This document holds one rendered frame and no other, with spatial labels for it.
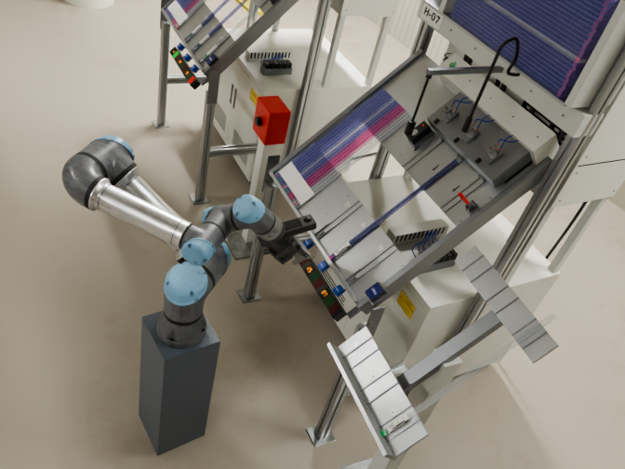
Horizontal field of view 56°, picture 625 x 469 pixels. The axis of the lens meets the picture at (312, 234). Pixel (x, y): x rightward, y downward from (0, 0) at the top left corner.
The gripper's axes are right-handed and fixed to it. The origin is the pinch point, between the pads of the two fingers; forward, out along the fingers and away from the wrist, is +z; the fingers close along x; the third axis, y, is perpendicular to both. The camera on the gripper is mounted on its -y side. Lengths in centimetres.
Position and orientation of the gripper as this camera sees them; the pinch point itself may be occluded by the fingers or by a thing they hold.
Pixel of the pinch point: (309, 254)
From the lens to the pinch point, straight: 184.4
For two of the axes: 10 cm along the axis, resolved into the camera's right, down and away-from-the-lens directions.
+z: 4.5, 4.4, 7.8
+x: 4.4, 6.6, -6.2
